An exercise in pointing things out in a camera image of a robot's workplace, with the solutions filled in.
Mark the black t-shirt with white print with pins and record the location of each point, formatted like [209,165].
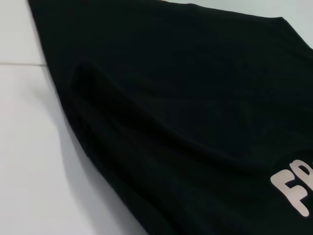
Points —
[171,110]

